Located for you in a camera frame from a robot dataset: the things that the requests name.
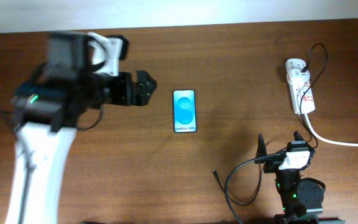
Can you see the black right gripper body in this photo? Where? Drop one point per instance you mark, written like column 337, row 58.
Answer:
column 272, row 167

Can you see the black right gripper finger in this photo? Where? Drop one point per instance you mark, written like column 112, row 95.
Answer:
column 298, row 137
column 261, row 147

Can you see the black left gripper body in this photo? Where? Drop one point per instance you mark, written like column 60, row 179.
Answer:
column 114, row 90

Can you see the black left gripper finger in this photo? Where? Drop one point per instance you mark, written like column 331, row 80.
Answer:
column 142, row 92
column 144, row 80

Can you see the blue Galaxy smartphone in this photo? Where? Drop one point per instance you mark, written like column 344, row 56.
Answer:
column 184, row 111

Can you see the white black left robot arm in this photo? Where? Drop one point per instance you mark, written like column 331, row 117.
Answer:
column 81, row 73

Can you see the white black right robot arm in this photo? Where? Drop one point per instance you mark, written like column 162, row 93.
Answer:
column 301, row 197

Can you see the white USB charger adapter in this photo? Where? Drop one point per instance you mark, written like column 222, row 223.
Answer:
column 295, row 75

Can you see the white power strip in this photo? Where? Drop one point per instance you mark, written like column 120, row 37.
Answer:
column 301, row 97

